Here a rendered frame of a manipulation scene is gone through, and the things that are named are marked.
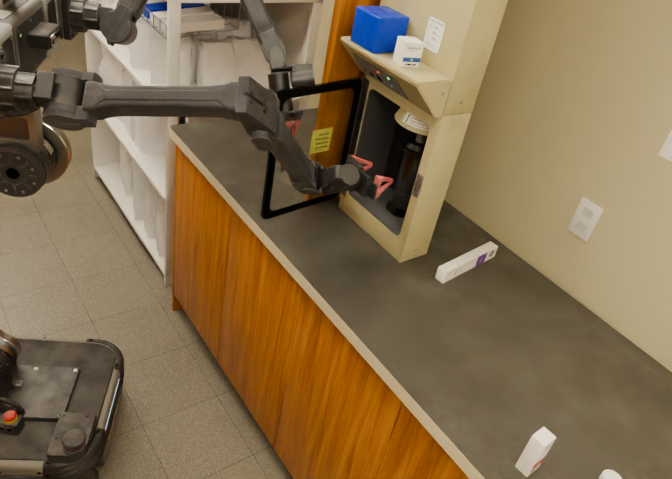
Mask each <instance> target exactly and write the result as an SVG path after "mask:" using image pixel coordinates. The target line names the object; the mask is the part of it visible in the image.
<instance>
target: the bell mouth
mask: <svg viewBox="0 0 672 479"><path fill-rule="evenodd" d="M395 120H396V121H397V122H398V124H400V125H401V126H402V127H404V128H405V129H407V130H409V131H412V132H414V133H417V134H420V135H425V136H428V133H429V128H428V126H427V124H426V123H424V122H423V121H421V120H420V119H418V118H417V117H415V116H414V115H412V114H411V113H409V112H408V111H406V110H404V109H403V108H401V107H400V109H399V110H398V111H397V112H396V114H395Z"/></svg>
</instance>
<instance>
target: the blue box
mask: <svg viewBox="0 0 672 479"><path fill-rule="evenodd" d="M408 23H409V17H407V16H405V15H403V14H401V13H400V12H398V11H396V10H394V9H392V8H390V7H388V6H357V7H356V12H355V16H354V23H353V28H352V34H351V41H353V42H354V43H356V44H358V45H359V46H361V47H363V48H364V49H366V50H368V51H369V52H371V53H373V54H375V53H391V52H394V50H395V46H396V42H397V37H398V36H405V35H406V31H407V29H408V28H407V27H408Z"/></svg>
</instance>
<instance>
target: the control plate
mask: <svg viewBox="0 0 672 479"><path fill-rule="evenodd" d="M352 54H353V56H354V57H355V59H356V60H357V62H358V63H359V65H360V66H361V68H362V69H363V71H364V72H365V73H366V74H368V75H369V76H371V74H370V72H371V73H373V75H374V76H371V77H373V78H374V79H376V80H377V81H379V79H378V78H377V76H379V77H380V78H381V80H382V82H383V83H382V82H381V81H379V82H380V83H382V84H383V85H385V86H387V87H388V88H390V85H392V87H391V88H390V89H391V90H393V91H394V92H396V93H398V94H399V95H401V96H402V97H404V98H405V99H407V100H408V98H407V97H406V95H405V93H404V92H403V90H402V88H401V87H400V85H399V83H398V82H397V80H396V79H394V78H393V77H391V76H389V75H388V74H386V73H385V72H383V71H381V70H380V69H378V68H377V67H375V66H373V65H372V64H370V63H368V62H367V61H365V60H364V59H362V58H360V57H359V56H357V55H356V54H354V53H352ZM364 68H365V69H366V70H367V71H365V69H364ZM377 71H378V72H379V73H380V74H379V73H378V72H377ZM376 75H377V76H376ZM387 77H388V78H389V79H390V80H389V79H387ZM384 81H385V82H386V83H387V84H384ZM396 88H397V89H398V91H396Z"/></svg>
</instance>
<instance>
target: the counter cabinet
mask: <svg viewBox="0 0 672 479"><path fill-rule="evenodd" d="M179 309H184V311H185V313H186V314H187V316H188V317H189V319H190V320H191V322H192V323H193V325H194V326H195V328H196V330H197V331H198V333H199V334H200V336H201V337H202V339H203V340H204V342H205V343H206V345H207V346H208V348H209V350H210V351H211V353H212V354H213V356H214V357H215V359H216V360H217V362H218V363H219V365H220V367H221V368H222V370H223V371H224V373H225V374H226V376H227V377H228V379H229V380H230V382H231V383H232V385H233V387H234V388H235V390H236V391H237V393H238V394H239V396H240V397H241V399H242V400H243V402H244V404H245V405H246V407H247V408H248V410H249V411H250V413H251V414H252V416H253V417H254V419H255V420H256V422H257V424H258V425H259V427H260V428H261V430H262V431H263V433H264V434H265V436H266V437H267V439H268V441H269V442H270V444H271V445H272V447H273V448H274V450H275V451H276V453H277V454H278V456H279V457H280V459H281V461H282V462H283V464H284V465H285V467H286V468H287V470H288V471H289V473H290V474H291V476H292V478H293V479H469V478H468V476H467V475H466V474H465V473H464V472H463V471H462V470H461V468H460V467H459V466H458V465H457V464H456V463H455V462H454V460H453V459H452V458H451V457H450V456H449V455H448V454H447V453H446V451H445V450H444V449H443V448H442V447H441V446H440V445H439V443H438V442H437V441H436V440H435V439H434V438H433V437H432V435H431V434H430V433H429V432H428V431H427V430H426V429H425V427H424V426H423V425H422V424H421V423H420V422H419V421H418V419H417V418H416V417H415V416H414V415H413V414H412V413H411V411H410V410H409V409H408V408H407V407H406V406H405V405H404V403H403V402H402V401H401V400H400V399H399V398H398V397H397V395H396V394H395V393H394V392H393V391H392V390H391V389H390V387H389V386H388V385H387V384H386V383H385V382H384V381H383V379H382V378H381V377H380V376H379V375H378V374H377V373H376V372H375V370H374V369H373V368H372V367H371V366H370V365H369V364H368V362H367V361H366V360H365V359H364V358H363V357H362V356H361V354H360V353H359V352H358V351H357V350H356V349H355V348H354V346H353V345H352V344H351V343H350V342H349V341H348V340H347V338H346V337H345V336H344V335H343V334H342V333H341V332H340V330H339V329H338V328H337V327H336V326H335V325H334V324H333V322H332V321H331V320H330V319H329V318H328V317H327V316H326V314H325V313H324V312H323V311H322V310H321V309H320V308H319V306H318V305H317V304H316V303H315V302H314V301H313V300H312V298H311V297H310V296H309V295H308V294H307V293H306V292H305V291H304V289H303V288H302V287H301V286H300V285H299V284H298V283H297V281H296V280H295V279H294V278H293V277H292V276H291V275H290V273H289V272H288V271H287V270H286V269H285V268H284V267H283V265H282V264H281V263H280V262H279V261H278V260H277V259H276V257H275V256H274V255H273V254H272V253H271V252H270V251H269V249H268V248H267V247H266V246H265V245H264V244H263V243H262V241H261V240H260V239H259V238H258V237H257V236H256V235H255V233H254V232H253V231H252V230H251V229H250V228H249V227H248V225H247V224H246V223H245V222H244V221H243V220H242V219H241V217H240V216H239V215H238V214H237V213H236V212H235V211H234V210H233V208H232V207H231V206H230V205H229V204H228V203H227V202H226V200H225V199H224V198H223V197H222V196H221V195H220V194H219V192H218V191H217V190H216V189H215V188H214V187H213V186H212V184H211V183H210V182H209V181H208V180H207V179H206V178H205V176H204V175H203V174H202V173H201V172H200V171H199V170H198V168H197V167H196V166H195V165H194V164H193V163H192V162H191V160H190V159H189V158H188V157H187V156H186V155H185V154H184V152H183V151H182V150H181V149H180V148H179V147H178V146H177V144H176V145H175V190H174V236H173V282H172V310H173V311H176V310H179Z"/></svg>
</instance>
